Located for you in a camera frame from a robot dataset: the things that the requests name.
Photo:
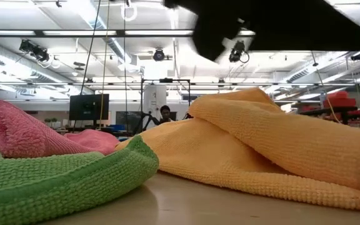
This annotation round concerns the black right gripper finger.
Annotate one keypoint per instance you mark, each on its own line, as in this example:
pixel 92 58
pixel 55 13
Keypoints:
pixel 214 37

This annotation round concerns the dark screen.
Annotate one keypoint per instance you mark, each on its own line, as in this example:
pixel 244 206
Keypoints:
pixel 127 120

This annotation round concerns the pink microfiber towel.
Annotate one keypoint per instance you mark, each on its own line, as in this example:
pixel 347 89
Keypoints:
pixel 27 131

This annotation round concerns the small potted plant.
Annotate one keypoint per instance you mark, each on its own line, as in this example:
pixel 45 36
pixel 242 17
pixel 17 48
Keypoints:
pixel 47 122
pixel 54 121

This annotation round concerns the rig light bar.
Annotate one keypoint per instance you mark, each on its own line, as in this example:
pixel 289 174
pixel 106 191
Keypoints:
pixel 73 32

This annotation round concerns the person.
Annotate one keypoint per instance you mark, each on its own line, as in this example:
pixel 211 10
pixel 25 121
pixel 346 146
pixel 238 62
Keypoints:
pixel 166 113

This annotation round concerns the black ceiling fixture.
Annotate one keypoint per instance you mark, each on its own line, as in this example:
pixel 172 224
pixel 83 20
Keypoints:
pixel 358 56

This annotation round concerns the black hanging camera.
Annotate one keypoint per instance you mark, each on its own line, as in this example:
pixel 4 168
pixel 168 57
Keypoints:
pixel 237 51
pixel 159 55

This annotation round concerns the green microfiber towel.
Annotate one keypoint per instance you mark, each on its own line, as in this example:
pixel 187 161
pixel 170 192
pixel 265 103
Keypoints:
pixel 58 181

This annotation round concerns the dark ceiling disc fixture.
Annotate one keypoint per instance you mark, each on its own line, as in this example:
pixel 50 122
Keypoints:
pixel 79 64

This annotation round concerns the black background rig frame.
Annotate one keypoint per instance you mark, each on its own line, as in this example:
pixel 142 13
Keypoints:
pixel 167 80

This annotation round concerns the black monitor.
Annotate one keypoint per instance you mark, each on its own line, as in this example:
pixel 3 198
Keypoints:
pixel 87 107

